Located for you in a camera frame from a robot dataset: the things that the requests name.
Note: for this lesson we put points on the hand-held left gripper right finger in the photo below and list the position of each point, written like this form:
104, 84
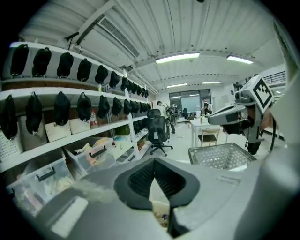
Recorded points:
206, 192

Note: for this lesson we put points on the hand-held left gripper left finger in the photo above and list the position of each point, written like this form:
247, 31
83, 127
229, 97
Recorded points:
98, 201

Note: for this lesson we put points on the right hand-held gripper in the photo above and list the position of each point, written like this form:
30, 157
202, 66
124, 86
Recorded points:
254, 117

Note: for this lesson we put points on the cream plastic trash bin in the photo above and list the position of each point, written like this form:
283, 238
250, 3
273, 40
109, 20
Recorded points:
160, 208

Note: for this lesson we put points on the person's right forearm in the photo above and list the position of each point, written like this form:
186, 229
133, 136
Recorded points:
267, 120

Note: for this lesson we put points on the wooden chair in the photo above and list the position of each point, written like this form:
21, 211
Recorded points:
209, 137

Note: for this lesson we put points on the white desk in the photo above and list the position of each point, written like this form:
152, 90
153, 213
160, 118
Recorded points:
197, 123

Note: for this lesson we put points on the shelved clear plastic storage bins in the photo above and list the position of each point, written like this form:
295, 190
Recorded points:
103, 159

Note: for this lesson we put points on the long ceiling light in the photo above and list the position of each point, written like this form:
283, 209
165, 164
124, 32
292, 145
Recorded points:
239, 59
177, 57
211, 82
177, 85

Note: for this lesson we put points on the large dark framed window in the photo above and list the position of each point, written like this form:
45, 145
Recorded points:
189, 102

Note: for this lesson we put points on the black mezzanine railing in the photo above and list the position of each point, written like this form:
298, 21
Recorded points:
274, 78

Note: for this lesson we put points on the white storage box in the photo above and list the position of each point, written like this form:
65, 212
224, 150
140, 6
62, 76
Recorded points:
122, 143

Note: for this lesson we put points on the person's beige shirt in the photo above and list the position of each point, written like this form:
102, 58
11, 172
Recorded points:
290, 105

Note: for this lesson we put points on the white metal shelf unit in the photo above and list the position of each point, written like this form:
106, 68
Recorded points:
93, 133

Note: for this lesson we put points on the black office chair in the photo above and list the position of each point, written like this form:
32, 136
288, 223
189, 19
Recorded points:
158, 129

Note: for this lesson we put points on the green box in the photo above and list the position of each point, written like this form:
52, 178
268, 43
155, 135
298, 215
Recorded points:
123, 130

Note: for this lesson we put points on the white perforated storage basket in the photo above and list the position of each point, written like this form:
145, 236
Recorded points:
79, 126
57, 131

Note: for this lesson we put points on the clear bottle red label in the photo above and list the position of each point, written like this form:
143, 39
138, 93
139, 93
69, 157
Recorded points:
93, 120

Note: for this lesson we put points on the small yellow bottle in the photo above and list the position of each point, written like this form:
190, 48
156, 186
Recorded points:
99, 87

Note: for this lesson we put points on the white ceiling air conditioner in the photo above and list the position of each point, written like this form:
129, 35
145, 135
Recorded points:
119, 35

